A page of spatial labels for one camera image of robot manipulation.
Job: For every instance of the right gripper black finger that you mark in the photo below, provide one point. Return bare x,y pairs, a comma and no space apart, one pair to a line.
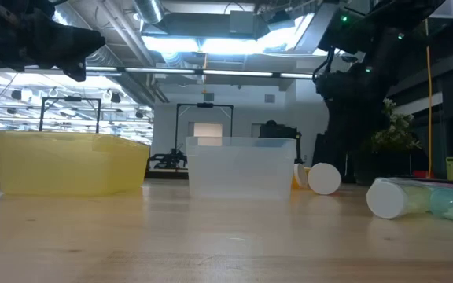
354,141

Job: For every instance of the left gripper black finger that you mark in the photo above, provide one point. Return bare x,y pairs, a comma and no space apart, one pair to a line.
81,41
75,70

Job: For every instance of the yellow pill bottle white cap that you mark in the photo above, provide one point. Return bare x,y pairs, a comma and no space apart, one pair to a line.
385,198

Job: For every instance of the black background robot arm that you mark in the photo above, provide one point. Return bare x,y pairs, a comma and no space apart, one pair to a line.
169,159

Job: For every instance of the yellow translucent plastic bin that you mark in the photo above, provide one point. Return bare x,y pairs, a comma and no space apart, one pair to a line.
69,165

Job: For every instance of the clear plastic bin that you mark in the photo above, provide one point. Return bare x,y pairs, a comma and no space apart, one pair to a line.
242,169

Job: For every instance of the black bulky background object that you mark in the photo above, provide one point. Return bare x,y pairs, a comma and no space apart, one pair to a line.
320,157

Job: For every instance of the green plant white flowers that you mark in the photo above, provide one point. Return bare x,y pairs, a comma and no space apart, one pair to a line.
397,129

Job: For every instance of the black hanging spot lamp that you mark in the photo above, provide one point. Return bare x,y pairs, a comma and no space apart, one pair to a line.
139,114
115,97

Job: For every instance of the small red object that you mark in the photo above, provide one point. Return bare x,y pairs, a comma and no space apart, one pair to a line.
423,174

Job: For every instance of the black box on stand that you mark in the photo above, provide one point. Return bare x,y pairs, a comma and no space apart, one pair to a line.
277,130

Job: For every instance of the yellow-green handheld device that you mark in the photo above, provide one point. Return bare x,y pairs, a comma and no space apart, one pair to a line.
451,169

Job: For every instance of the long ceiling light bar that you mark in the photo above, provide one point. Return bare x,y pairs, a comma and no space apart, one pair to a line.
211,72

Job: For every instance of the black ceiling dome camera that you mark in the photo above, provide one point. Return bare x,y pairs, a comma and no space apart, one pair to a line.
349,59

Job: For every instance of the black metal frame stand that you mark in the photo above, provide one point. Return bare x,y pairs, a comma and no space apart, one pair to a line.
205,105
70,99

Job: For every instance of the silver corrugated ceiling duct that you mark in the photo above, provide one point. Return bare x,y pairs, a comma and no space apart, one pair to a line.
149,11

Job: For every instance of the grey wall vent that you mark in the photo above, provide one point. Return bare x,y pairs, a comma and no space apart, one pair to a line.
208,97
269,98

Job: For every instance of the bright wall window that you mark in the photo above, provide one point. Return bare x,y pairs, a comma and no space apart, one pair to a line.
208,129

